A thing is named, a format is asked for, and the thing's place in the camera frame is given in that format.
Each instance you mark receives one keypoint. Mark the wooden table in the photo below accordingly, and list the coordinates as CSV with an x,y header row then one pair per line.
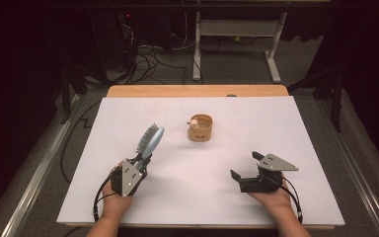
x,y
194,90

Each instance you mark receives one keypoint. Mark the person's right hand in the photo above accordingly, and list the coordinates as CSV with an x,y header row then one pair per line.
x,y
274,200

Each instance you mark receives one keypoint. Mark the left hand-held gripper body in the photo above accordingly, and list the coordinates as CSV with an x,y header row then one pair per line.
x,y
128,179

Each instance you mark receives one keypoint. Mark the light blue hairbrush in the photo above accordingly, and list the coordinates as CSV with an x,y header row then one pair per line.
x,y
153,141

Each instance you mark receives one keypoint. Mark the yellow pot with animal figure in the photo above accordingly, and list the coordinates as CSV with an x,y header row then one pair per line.
x,y
200,131

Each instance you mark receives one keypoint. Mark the person's left hand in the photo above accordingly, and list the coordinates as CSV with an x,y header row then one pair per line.
x,y
115,204

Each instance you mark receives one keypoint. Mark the white metal table frame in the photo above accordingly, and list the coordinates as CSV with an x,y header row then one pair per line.
x,y
240,28

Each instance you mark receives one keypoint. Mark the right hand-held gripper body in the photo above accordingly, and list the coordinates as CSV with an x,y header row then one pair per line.
x,y
263,177

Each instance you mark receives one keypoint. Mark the aluminium floor rail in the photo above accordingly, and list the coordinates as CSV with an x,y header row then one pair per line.
x,y
358,171
36,177

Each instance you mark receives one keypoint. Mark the black stand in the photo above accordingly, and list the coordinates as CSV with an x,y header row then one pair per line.
x,y
72,82
332,89

